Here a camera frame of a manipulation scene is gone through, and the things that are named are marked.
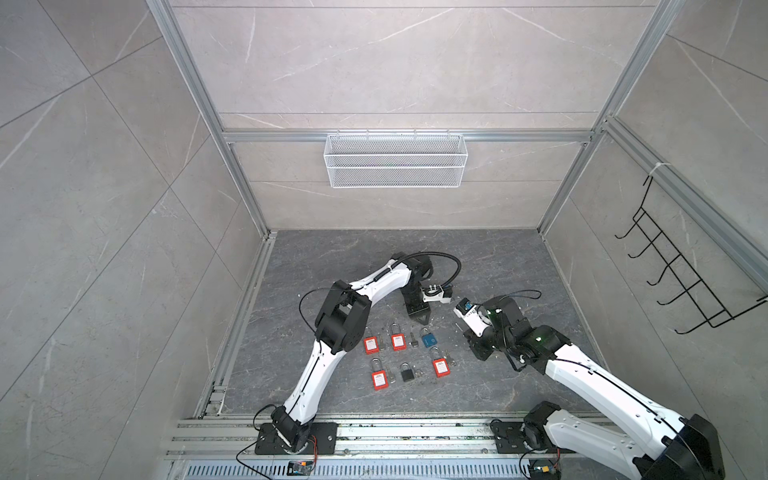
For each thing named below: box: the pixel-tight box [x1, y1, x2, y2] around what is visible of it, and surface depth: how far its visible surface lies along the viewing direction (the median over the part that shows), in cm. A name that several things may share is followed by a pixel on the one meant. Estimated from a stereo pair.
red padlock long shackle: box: [391, 322, 407, 352], surface depth 90 cm
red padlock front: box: [429, 346, 451, 378], surface depth 85 cm
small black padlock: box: [400, 361, 415, 382], surface depth 85 cm
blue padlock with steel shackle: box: [420, 328, 438, 348], surface depth 92 cm
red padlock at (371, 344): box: [363, 326, 380, 355], surface depth 90 cm
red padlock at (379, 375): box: [371, 357, 389, 391], surface depth 83 cm
